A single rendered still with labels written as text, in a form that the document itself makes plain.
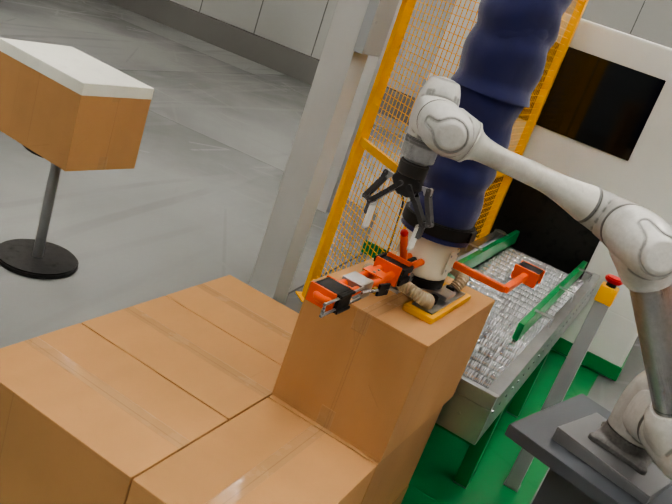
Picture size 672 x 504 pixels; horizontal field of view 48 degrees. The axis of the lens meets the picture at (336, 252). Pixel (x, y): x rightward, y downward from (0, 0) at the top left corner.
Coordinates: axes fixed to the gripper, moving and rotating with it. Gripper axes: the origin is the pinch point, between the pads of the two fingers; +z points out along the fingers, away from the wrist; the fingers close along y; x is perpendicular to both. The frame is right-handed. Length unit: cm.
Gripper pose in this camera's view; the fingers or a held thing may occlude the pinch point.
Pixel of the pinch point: (388, 234)
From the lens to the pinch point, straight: 195.5
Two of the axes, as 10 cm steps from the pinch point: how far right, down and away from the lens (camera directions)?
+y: -8.2, -4.3, 3.8
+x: -4.8, 1.5, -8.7
